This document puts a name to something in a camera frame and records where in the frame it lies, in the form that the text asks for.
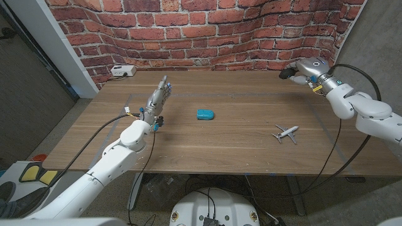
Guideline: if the white power strip box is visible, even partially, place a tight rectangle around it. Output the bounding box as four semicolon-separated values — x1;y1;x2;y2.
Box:
110;65;137;77

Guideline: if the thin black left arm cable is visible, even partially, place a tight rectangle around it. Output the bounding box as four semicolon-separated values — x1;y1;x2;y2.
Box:
126;130;156;225

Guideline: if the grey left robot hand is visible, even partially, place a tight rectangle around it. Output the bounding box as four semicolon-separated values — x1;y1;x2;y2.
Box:
141;75;173;126

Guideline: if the black rubber air blower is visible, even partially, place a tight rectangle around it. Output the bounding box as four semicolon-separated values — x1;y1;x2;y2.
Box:
278;68;296;80

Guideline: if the white door frame post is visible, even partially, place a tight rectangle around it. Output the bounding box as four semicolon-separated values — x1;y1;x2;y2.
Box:
5;0;100;99

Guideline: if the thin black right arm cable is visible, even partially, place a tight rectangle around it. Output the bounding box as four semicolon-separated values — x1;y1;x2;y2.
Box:
301;118;343;192

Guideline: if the clear plastic bag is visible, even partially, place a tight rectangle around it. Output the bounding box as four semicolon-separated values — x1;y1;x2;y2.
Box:
143;174;189;208

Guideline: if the person leg and shoe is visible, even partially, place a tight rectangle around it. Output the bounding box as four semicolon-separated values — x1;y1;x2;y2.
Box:
0;187;48;219

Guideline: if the black power strip cable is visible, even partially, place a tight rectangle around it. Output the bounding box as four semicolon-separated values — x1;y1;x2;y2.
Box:
106;72;129;82

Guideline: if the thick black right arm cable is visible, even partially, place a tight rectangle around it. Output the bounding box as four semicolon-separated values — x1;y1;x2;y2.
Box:
219;63;383;199

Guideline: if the teal toy car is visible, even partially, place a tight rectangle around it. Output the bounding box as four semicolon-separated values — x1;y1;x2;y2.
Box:
196;109;215;121

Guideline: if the red brick printed backdrop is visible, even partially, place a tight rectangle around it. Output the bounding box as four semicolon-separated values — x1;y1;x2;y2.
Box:
43;0;367;91

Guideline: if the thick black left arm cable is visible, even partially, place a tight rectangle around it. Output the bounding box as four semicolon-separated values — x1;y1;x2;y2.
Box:
34;112;141;202

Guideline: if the grey tape outline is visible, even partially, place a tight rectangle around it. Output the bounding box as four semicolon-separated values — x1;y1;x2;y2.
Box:
89;92;357;176

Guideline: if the black door handle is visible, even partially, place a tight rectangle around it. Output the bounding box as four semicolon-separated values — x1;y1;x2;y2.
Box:
0;27;17;40

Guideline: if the white board with yellow shapes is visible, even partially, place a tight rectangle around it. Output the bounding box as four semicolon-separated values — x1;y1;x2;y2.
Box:
0;160;62;202

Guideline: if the white robot torso base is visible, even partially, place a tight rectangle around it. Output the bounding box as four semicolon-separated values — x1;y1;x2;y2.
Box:
169;187;261;226

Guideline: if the white blue toy airplane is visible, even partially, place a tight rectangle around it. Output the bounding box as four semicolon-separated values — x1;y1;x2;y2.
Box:
271;124;300;144

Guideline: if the grey table leg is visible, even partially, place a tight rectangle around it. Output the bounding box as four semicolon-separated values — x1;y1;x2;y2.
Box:
286;175;306;217

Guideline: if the white table leg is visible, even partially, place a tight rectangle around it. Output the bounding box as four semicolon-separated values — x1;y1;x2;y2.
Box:
126;172;144;211

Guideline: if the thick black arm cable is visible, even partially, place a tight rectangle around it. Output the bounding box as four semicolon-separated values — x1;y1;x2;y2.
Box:
219;63;383;199
34;112;141;202

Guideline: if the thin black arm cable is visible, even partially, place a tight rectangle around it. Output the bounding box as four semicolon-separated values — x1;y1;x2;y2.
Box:
301;118;343;192
126;130;156;225

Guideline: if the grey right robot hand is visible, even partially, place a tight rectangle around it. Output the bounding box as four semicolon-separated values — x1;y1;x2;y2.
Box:
284;56;344;95

